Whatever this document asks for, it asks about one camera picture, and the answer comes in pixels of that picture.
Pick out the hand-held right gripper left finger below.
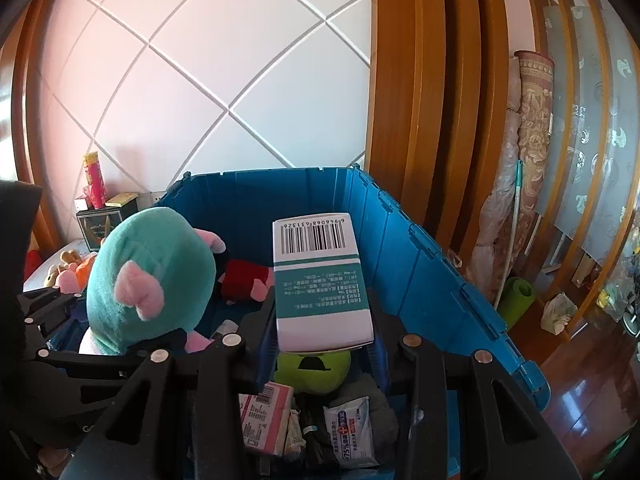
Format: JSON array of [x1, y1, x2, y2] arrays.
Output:
[[65, 291, 279, 480]]

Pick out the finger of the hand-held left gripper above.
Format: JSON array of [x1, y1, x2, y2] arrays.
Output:
[[19, 287, 87, 323], [27, 327, 188, 376]]

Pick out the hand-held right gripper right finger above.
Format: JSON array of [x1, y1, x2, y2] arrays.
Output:
[[367, 310, 583, 480]]

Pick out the orange dress pig plush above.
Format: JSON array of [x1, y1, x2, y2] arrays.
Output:
[[54, 255, 98, 292]]

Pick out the white teal medicine box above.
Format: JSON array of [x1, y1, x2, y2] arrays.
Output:
[[272, 212, 377, 353]]

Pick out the teal hooded pig plush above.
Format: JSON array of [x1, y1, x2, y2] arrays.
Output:
[[79, 208, 226, 356]]

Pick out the blue plastic storage bin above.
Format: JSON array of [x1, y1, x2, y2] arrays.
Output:
[[47, 167, 551, 480]]

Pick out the red plastic basket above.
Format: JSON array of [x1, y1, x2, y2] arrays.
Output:
[[24, 249, 47, 283]]

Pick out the green plush ball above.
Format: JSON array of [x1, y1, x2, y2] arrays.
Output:
[[274, 349, 352, 397]]

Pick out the grey cloth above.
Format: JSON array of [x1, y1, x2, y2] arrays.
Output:
[[345, 374, 401, 453]]

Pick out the pink white medicine box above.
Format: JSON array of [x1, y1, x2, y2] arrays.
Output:
[[239, 381, 295, 457]]

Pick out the white blue wet wipes packet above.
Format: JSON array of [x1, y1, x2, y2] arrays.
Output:
[[323, 396, 381, 470]]

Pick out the black gift bag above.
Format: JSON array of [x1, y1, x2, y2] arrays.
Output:
[[76, 194, 151, 252]]

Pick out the small white packet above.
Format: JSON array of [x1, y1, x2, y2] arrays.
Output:
[[284, 408, 306, 461]]

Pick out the red dress pig plush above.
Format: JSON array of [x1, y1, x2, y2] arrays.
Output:
[[217, 259, 277, 306]]

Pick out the red cylindrical can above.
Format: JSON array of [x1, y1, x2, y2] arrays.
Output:
[[82, 152, 109, 210]]

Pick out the black plastic bag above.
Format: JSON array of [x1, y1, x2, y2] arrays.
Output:
[[299, 395, 341, 471]]

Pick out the green rolled mat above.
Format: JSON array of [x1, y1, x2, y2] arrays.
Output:
[[496, 276, 537, 329]]

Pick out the crumpled white cloth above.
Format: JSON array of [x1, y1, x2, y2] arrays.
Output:
[[541, 292, 577, 335]]

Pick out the rolled patterned carpet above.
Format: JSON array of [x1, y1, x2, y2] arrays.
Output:
[[474, 50, 556, 306]]

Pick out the frosted glass door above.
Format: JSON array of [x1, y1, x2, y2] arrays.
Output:
[[542, 0, 640, 266]]

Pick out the wooden door frame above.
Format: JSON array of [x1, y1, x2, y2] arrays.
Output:
[[365, 0, 501, 261]]

